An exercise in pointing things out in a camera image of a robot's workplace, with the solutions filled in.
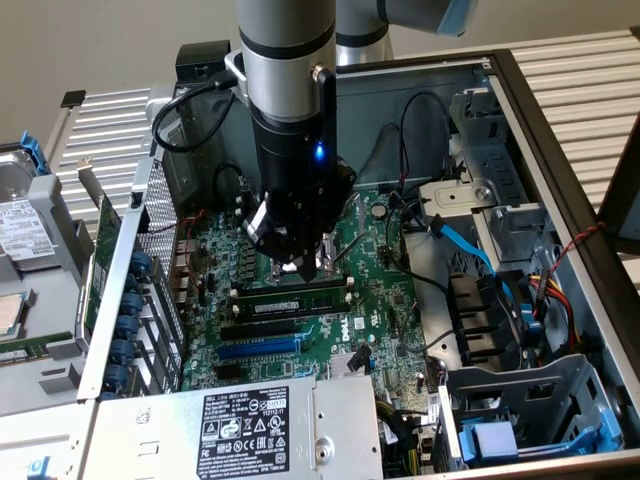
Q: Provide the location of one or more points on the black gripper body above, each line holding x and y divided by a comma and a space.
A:
295, 165

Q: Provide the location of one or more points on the green RAM stick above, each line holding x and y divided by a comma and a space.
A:
320, 300
30, 345

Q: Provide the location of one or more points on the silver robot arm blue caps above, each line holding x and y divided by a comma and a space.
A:
285, 50

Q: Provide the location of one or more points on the CPU socket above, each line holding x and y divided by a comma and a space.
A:
332, 272

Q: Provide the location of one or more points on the thin steel locking lever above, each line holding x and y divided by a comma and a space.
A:
245, 186

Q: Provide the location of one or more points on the long black expansion slot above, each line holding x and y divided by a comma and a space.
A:
260, 330

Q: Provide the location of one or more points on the silver coin battery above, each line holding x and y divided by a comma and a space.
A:
380, 210

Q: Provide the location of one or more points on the open grey PC case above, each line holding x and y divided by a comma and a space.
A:
370, 100

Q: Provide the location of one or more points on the blue expansion slot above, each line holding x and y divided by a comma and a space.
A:
260, 348

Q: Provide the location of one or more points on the silver finned chipset heatsink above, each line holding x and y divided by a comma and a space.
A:
337, 367

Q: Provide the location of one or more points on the green motherboard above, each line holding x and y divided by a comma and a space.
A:
400, 325

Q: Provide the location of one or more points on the short black expansion slot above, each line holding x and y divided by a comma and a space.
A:
227, 371

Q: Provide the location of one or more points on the black box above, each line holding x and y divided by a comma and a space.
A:
200, 60

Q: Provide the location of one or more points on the blue card retention clips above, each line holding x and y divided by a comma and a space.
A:
140, 262

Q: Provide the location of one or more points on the grey metal disk bay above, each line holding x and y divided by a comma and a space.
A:
500, 385
500, 165

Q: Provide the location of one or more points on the silver power supply unit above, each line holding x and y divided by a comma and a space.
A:
165, 425

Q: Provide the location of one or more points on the black table end cap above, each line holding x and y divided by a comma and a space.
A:
73, 98

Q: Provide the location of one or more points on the pale blue rectangular pad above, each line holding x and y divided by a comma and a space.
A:
495, 440

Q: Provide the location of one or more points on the silver hard disk white label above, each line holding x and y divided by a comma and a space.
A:
25, 230

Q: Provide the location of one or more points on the silver CPU chip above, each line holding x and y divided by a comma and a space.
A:
10, 315

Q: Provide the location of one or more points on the dark framed panel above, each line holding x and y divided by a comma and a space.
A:
612, 200

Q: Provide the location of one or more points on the blue plastic latch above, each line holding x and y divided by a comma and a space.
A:
39, 469

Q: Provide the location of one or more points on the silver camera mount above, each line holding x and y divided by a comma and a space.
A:
237, 70

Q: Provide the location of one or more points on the green graphics card steel bracket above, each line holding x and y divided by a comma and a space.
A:
102, 235

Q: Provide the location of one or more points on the blue plastic bay bracket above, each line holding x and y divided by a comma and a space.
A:
467, 445

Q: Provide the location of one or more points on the blue plastic disk bracket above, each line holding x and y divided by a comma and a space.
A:
37, 155

